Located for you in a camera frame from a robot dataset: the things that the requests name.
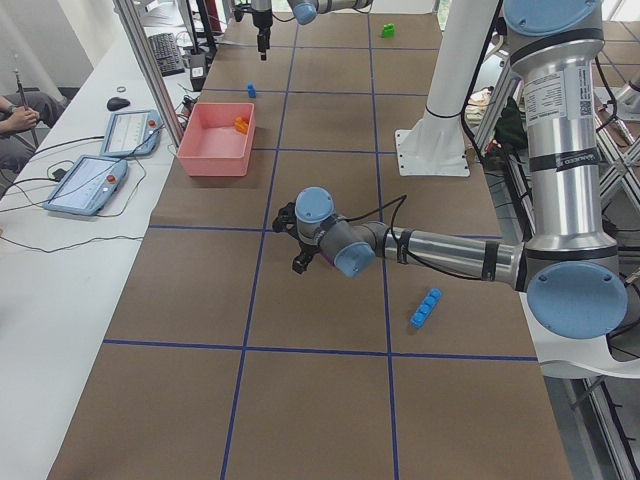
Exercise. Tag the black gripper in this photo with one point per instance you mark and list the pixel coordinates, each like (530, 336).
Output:
(306, 253)
(260, 19)

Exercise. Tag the purple toy block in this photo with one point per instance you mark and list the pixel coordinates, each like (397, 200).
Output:
(328, 259)

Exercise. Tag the orange toy block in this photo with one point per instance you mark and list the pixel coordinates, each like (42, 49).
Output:
(242, 124)

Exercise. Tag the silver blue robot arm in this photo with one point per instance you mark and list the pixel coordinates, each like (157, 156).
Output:
(568, 269)
(304, 12)

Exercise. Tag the pink plastic box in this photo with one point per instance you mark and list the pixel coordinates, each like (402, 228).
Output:
(211, 147)

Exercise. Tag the person's hand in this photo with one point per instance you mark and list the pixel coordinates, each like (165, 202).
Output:
(22, 118)

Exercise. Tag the black keyboard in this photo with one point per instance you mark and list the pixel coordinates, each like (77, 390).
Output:
(166, 53)

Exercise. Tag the green toy block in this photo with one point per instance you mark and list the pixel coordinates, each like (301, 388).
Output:
(388, 30)

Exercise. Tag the long blue toy block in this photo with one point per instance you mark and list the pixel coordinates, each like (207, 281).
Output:
(426, 308)

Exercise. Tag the black computer mouse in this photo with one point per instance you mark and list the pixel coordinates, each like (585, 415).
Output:
(117, 103)

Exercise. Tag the upper teach pendant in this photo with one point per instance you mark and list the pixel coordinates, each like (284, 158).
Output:
(131, 133)

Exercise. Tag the teach pendant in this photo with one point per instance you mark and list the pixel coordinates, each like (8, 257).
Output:
(87, 186)
(131, 133)

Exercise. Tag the lower teach pendant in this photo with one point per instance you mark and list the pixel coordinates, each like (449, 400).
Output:
(87, 186)

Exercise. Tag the aluminium frame post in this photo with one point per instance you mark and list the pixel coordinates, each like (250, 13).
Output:
(137, 37)

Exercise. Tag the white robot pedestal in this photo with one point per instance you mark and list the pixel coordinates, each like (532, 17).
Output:
(435, 145)

